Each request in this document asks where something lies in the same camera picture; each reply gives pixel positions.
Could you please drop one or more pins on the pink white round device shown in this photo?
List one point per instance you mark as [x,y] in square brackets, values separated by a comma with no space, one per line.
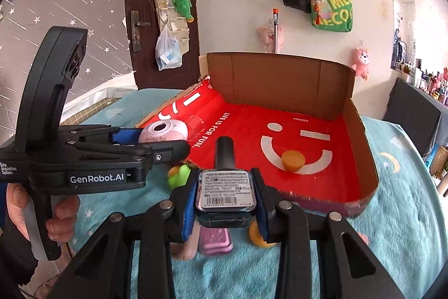
[164,131]

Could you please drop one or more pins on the green duck toy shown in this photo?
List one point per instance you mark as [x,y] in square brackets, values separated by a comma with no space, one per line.
[180,176]

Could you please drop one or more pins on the row of small bottles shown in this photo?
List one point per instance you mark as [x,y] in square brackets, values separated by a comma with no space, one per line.
[430,80]

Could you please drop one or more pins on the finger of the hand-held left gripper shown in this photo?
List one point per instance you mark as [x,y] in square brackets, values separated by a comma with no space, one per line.
[126,136]
[164,153]

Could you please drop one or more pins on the grey pole with orange tip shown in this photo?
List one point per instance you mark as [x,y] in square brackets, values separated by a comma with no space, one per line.
[276,29]

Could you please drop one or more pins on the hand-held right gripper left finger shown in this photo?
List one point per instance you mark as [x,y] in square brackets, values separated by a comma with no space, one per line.
[190,211]

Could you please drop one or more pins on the pink plush animal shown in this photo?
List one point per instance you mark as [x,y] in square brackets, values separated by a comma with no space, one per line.
[361,60]

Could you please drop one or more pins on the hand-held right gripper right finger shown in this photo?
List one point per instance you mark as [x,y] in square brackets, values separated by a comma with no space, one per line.
[260,211]

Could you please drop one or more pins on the dark cloth covered table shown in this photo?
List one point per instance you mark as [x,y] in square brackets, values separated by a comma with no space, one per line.
[413,117]

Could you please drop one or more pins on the brown door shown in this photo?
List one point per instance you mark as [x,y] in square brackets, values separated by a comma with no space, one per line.
[140,57]

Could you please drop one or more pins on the pink metallic case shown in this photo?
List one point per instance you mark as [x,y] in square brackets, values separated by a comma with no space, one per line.
[215,243]

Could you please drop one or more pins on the person's left hand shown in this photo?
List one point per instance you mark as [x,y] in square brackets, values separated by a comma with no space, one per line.
[63,215]

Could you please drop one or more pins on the orange round cap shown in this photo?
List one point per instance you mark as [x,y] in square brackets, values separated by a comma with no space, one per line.
[293,160]

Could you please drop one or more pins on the red-lined cardboard box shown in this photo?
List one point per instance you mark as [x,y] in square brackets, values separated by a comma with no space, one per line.
[245,131]

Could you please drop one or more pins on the clear plastic bag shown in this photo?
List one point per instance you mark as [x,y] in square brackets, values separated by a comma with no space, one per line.
[168,52]

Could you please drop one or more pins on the orange small jar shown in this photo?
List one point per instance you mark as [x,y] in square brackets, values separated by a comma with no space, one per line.
[259,239]

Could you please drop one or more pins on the dark black-capped nail polish bottle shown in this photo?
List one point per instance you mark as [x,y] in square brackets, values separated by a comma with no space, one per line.
[225,194]

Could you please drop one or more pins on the green plush toy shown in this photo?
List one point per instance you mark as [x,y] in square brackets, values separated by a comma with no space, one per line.
[182,3]

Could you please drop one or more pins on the green tote bag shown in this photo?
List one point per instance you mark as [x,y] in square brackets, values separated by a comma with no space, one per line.
[337,11]

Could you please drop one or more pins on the clear glass cup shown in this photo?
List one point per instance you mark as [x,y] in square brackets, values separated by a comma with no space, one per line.
[197,124]

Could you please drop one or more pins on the checked bed sheet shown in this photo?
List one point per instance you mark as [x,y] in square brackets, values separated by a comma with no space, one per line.
[91,103]

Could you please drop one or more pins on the pink pig plush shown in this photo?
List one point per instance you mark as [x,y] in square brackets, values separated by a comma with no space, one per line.
[267,36]

